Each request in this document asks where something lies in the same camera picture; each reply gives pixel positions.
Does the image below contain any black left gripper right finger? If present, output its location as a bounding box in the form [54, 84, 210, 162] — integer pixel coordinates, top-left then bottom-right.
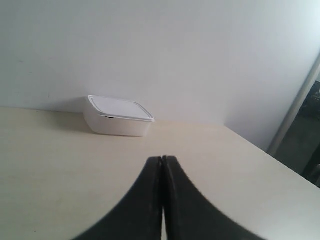
[162, 156, 261, 240]

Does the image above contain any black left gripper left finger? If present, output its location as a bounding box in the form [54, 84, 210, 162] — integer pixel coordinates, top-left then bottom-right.
[76, 156, 163, 240]

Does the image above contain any white lidded plastic container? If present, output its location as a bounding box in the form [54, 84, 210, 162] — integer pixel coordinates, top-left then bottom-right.
[83, 95, 155, 137]

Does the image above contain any grey metal post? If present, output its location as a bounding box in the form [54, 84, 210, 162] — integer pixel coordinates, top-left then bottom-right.
[266, 54, 320, 156]

